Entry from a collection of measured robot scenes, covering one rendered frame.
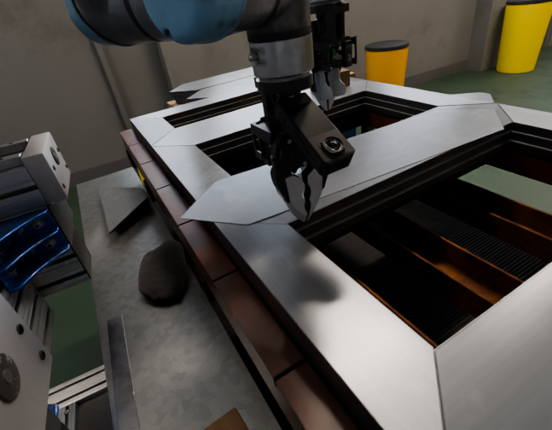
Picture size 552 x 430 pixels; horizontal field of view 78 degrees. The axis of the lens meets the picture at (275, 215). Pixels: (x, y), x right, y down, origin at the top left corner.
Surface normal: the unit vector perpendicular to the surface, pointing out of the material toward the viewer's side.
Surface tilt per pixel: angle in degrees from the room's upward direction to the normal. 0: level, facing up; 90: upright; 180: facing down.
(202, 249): 0
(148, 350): 0
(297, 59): 89
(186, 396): 0
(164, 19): 90
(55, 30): 90
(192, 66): 90
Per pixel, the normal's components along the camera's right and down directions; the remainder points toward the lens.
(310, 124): 0.10, -0.51
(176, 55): 0.43, 0.45
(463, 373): -0.13, -0.82
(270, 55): -0.31, 0.55
